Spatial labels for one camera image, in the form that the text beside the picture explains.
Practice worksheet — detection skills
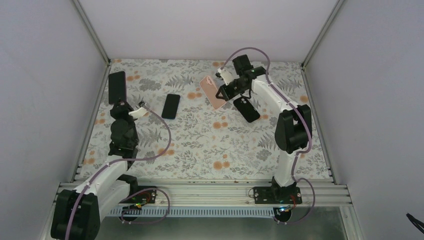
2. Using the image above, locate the pink phone case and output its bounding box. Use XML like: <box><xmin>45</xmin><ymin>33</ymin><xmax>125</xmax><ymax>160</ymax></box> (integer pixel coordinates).
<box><xmin>199</xmin><ymin>75</ymin><xmax>227</xmax><ymax>110</ymax></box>

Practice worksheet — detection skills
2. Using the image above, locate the black phone case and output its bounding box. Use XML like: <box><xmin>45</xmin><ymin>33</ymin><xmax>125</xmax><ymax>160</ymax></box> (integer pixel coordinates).
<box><xmin>233</xmin><ymin>96</ymin><xmax>260</xmax><ymax>123</ymax></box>

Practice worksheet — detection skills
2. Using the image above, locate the black phone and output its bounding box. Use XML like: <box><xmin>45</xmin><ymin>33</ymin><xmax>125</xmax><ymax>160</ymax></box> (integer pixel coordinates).
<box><xmin>161</xmin><ymin>94</ymin><xmax>181</xmax><ymax>120</ymax></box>

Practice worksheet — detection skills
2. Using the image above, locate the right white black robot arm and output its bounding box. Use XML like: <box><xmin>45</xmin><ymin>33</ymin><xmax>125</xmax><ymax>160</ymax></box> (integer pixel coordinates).
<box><xmin>215</xmin><ymin>54</ymin><xmax>312</xmax><ymax>204</ymax></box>

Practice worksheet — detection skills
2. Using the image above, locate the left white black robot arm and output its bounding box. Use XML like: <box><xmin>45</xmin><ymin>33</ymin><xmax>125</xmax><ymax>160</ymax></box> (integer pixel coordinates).
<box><xmin>50</xmin><ymin>100</ymin><xmax>140</xmax><ymax>240</ymax></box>

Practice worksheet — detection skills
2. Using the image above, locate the floral patterned table mat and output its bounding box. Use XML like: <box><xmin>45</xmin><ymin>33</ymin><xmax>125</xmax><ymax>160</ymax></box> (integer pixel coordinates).
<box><xmin>79</xmin><ymin>58</ymin><xmax>332</xmax><ymax>181</ymax></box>

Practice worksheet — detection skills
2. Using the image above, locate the black object at edge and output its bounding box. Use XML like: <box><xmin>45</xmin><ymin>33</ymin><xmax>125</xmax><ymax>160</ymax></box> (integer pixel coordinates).
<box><xmin>406</xmin><ymin>213</ymin><xmax>424</xmax><ymax>234</ymax></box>

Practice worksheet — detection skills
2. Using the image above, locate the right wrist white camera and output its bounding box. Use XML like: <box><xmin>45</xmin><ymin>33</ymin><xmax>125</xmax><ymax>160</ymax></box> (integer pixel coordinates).
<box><xmin>215</xmin><ymin>68</ymin><xmax>234</xmax><ymax>86</ymax></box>

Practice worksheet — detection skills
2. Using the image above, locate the wrist white camera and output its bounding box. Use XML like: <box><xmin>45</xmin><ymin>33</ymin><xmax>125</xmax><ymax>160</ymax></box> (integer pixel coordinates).
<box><xmin>128</xmin><ymin>101</ymin><xmax>149</xmax><ymax>119</ymax></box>
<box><xmin>215</xmin><ymin>68</ymin><xmax>234</xmax><ymax>86</ymax></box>

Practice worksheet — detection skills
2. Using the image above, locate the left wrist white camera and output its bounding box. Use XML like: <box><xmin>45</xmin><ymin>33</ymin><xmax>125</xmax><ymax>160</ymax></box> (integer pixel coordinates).
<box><xmin>128</xmin><ymin>101</ymin><xmax>149</xmax><ymax>119</ymax></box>

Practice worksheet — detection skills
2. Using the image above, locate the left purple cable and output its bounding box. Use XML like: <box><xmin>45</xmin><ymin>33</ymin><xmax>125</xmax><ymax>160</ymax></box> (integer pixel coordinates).
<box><xmin>64</xmin><ymin>104</ymin><xmax>173</xmax><ymax>240</ymax></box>

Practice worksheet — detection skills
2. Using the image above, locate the purple cable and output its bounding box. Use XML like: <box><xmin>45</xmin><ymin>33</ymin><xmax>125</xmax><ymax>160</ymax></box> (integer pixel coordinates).
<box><xmin>64</xmin><ymin>104</ymin><xmax>173</xmax><ymax>240</ymax></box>
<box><xmin>220</xmin><ymin>46</ymin><xmax>316</xmax><ymax>226</ymax></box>

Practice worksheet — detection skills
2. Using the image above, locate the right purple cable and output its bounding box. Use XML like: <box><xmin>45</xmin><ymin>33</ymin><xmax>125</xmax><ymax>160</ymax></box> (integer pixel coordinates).
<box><xmin>220</xmin><ymin>46</ymin><xmax>316</xmax><ymax>226</ymax></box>

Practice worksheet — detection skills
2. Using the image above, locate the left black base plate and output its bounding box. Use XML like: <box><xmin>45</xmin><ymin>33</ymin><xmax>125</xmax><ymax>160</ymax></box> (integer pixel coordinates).
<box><xmin>119</xmin><ymin>186</ymin><xmax>157</xmax><ymax>205</ymax></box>

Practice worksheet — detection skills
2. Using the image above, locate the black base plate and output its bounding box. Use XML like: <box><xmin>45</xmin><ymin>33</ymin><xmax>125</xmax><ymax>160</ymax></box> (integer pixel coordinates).
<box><xmin>119</xmin><ymin>186</ymin><xmax>157</xmax><ymax>205</ymax></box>
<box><xmin>252</xmin><ymin>186</ymin><xmax>303</xmax><ymax>205</ymax></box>

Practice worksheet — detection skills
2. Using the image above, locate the aluminium mounting rail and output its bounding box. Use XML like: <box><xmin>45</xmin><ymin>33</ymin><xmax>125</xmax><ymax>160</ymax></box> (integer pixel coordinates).
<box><xmin>138</xmin><ymin>178</ymin><xmax>353</xmax><ymax>207</ymax></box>

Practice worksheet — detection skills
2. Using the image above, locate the slotted grey cable duct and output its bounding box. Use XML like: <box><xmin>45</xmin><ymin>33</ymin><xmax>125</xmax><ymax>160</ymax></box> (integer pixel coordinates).
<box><xmin>123</xmin><ymin>206</ymin><xmax>275</xmax><ymax>218</ymax></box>

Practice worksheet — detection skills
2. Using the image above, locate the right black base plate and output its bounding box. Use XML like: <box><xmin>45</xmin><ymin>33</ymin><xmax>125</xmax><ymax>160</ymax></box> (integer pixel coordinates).
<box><xmin>252</xmin><ymin>186</ymin><xmax>303</xmax><ymax>205</ymax></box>

